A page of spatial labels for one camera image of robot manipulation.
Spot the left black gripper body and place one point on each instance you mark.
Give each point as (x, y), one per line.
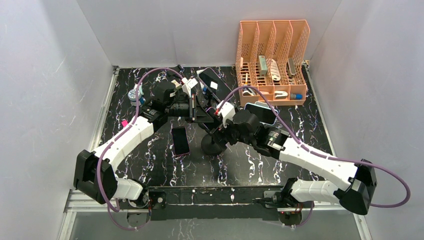
(179, 109)

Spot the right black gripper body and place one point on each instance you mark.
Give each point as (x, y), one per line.
(233, 135)

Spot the black phone stand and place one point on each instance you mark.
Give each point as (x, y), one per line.
(204, 144)

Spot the purple-edged phone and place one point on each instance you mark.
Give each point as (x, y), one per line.
(180, 141)

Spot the white-edged phone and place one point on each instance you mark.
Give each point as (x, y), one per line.
(216, 121)

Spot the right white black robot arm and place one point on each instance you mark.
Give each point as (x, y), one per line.
(351, 185)

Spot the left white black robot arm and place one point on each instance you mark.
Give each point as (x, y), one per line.
(95, 170)

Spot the clear-case phone on stand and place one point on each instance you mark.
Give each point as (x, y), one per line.
(217, 85)

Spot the light blue phone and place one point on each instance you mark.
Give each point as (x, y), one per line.
(264, 114)

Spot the blue white jar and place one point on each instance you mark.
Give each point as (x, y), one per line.
(136, 94)

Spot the pink clip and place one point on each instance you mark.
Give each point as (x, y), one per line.
(124, 123)

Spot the white tape dispenser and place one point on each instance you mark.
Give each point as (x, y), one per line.
(280, 95)

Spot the blue capped tube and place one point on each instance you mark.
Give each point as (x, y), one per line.
(296, 96)

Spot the white ribbed item in organizer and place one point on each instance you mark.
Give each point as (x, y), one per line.
(274, 71)

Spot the grey stapler in organizer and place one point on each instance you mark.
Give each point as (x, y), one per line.
(262, 64)

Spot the grey item in organizer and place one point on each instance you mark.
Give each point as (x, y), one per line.
(290, 68)

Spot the orange file organizer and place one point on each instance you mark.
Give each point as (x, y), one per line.
(278, 40)

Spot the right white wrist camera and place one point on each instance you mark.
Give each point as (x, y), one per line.
(227, 111)

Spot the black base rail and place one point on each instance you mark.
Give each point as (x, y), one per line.
(222, 202)

